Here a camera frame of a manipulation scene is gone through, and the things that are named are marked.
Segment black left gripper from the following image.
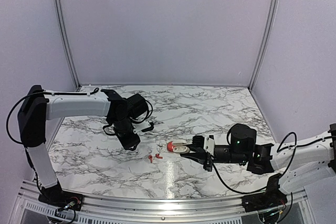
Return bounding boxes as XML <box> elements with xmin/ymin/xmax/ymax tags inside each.
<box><xmin>111</xmin><ymin>116</ymin><xmax>141</xmax><ymax>151</ymax></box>

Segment white earbud charging case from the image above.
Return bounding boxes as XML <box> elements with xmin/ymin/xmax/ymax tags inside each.
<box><xmin>172</xmin><ymin>141</ymin><xmax>190</xmax><ymax>154</ymax></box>

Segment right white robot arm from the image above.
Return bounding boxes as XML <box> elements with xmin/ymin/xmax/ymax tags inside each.
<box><xmin>181</xmin><ymin>124</ymin><xmax>335</xmax><ymax>207</ymax></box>

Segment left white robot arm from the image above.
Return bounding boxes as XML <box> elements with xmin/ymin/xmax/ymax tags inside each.
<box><xmin>17</xmin><ymin>85</ymin><xmax>154</xmax><ymax>206</ymax></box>

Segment red round charging case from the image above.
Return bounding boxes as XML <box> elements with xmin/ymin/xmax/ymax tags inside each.
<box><xmin>166</xmin><ymin>141</ymin><xmax>174</xmax><ymax>152</ymax></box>

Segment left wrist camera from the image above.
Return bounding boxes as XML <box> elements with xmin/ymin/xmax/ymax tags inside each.
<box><xmin>132</xmin><ymin>121</ymin><xmax>154</xmax><ymax>134</ymax></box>

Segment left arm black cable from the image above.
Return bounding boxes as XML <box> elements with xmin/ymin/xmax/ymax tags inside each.
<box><xmin>5</xmin><ymin>87</ymin><xmax>100</xmax><ymax>145</ymax></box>

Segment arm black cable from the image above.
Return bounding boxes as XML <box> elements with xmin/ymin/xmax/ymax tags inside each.
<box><xmin>5</xmin><ymin>87</ymin><xmax>100</xmax><ymax>145</ymax></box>
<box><xmin>211</xmin><ymin>132</ymin><xmax>297</xmax><ymax>195</ymax></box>

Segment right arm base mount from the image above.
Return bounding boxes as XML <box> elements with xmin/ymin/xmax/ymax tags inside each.
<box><xmin>241</xmin><ymin>174</ymin><xmax>288</xmax><ymax>212</ymax></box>

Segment aluminium front rail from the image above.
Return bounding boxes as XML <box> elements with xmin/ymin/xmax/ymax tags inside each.
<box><xmin>7</xmin><ymin>179</ymin><xmax>316</xmax><ymax>224</ymax></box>

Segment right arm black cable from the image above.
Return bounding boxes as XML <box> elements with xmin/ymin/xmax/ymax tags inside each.
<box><xmin>211</xmin><ymin>132</ymin><xmax>297</xmax><ymax>195</ymax></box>

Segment left metal corner post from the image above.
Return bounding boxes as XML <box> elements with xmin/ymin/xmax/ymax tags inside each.
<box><xmin>54</xmin><ymin>0</ymin><xmax>81</xmax><ymax>90</ymax></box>

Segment metal corner post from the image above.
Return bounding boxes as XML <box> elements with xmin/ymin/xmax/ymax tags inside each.
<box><xmin>248</xmin><ymin>0</ymin><xmax>279</xmax><ymax>93</ymax></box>
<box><xmin>54</xmin><ymin>0</ymin><xmax>81</xmax><ymax>90</ymax></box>

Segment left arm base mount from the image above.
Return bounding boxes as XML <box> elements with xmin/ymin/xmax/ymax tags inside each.
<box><xmin>38</xmin><ymin>182</ymin><xmax>84</xmax><ymax>211</ymax></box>

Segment right metal corner post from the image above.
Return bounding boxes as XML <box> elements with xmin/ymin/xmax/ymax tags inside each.
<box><xmin>248</xmin><ymin>0</ymin><xmax>279</xmax><ymax>93</ymax></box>

